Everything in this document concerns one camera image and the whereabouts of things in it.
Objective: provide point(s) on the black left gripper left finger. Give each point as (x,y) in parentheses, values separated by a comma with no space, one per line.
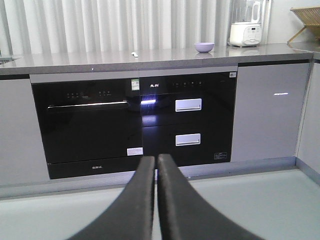
(130,216)

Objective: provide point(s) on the grey cabinet door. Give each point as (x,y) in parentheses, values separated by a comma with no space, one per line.
(268,107)

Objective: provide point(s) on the wooden dish rack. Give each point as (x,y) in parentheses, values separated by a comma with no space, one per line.
(310,17)

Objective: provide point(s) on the purple plastic bowl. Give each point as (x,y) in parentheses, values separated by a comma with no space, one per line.
(204,47)

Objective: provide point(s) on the black drawer sterilizer cabinet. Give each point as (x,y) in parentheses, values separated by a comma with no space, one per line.
(189,116)

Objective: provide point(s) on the white pleated curtain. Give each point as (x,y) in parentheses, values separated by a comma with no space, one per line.
(69,26)

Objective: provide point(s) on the pale green plastic spoon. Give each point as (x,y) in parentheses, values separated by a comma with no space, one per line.
(135,55)

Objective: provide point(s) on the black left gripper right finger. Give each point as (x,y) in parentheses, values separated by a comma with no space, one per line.
(185,215)

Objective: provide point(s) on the white blender appliance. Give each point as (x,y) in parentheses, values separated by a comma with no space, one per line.
(246,23)

